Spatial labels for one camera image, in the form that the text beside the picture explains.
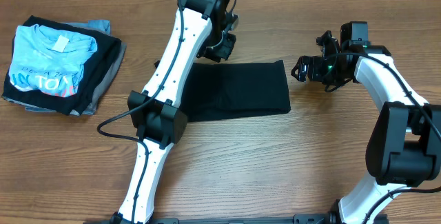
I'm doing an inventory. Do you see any black t-shirt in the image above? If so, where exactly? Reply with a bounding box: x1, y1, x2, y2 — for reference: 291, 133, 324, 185
180, 60, 291, 122

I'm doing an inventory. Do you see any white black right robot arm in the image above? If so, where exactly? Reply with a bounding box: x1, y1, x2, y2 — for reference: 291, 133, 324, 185
291, 21, 440, 224

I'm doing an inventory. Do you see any light blue printed t-shirt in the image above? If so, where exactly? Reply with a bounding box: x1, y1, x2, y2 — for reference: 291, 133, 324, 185
8, 24, 98, 98

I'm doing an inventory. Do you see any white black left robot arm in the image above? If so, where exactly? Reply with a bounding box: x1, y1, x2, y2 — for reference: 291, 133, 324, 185
109, 0, 238, 223

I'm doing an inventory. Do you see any grey folded garment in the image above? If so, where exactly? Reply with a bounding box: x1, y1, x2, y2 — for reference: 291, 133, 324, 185
68, 22, 127, 116

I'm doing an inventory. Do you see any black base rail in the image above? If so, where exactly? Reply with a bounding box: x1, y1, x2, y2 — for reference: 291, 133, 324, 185
147, 214, 336, 224

